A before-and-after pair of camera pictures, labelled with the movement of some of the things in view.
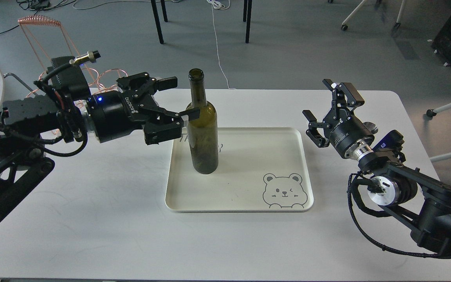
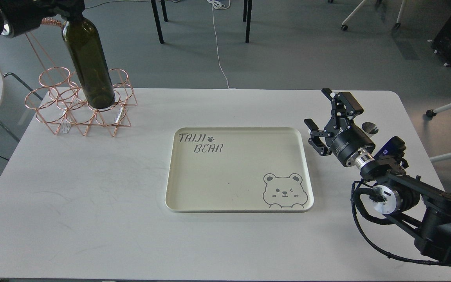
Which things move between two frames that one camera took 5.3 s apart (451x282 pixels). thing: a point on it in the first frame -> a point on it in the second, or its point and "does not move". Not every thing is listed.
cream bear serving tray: [260, 169] does not move
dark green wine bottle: [204, 157] -> [83, 42]
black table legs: [248, 19] does not move
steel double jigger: [371, 127] does not move
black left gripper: [115, 115] -> [24, 16]
